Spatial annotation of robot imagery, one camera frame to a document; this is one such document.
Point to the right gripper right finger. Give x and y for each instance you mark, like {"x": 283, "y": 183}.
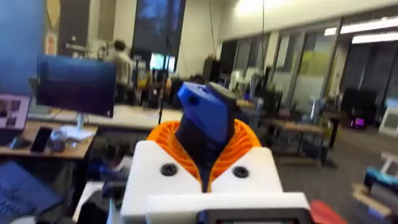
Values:
{"x": 248, "y": 174}

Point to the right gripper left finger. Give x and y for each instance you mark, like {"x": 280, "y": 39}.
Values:
{"x": 149, "y": 183}

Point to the wooden side table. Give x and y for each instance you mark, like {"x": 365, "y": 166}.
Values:
{"x": 298, "y": 137}

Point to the white long table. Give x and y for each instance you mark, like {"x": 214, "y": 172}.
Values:
{"x": 124, "y": 116}

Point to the red object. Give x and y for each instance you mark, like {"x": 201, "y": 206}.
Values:
{"x": 326, "y": 214}

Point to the wooden desk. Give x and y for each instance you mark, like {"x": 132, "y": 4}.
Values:
{"x": 46, "y": 141}

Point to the black smartphone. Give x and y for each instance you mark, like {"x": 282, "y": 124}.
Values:
{"x": 41, "y": 139}

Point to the person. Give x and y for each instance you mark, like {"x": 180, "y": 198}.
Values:
{"x": 121, "y": 70}

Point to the dark computer monitor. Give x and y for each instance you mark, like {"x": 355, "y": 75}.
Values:
{"x": 76, "y": 85}

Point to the blue chair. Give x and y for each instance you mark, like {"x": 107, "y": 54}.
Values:
{"x": 23, "y": 193}

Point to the laptop with pink screen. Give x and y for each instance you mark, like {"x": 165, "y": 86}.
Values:
{"x": 12, "y": 116}

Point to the wall-mounted screen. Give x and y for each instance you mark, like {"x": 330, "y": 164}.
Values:
{"x": 162, "y": 62}

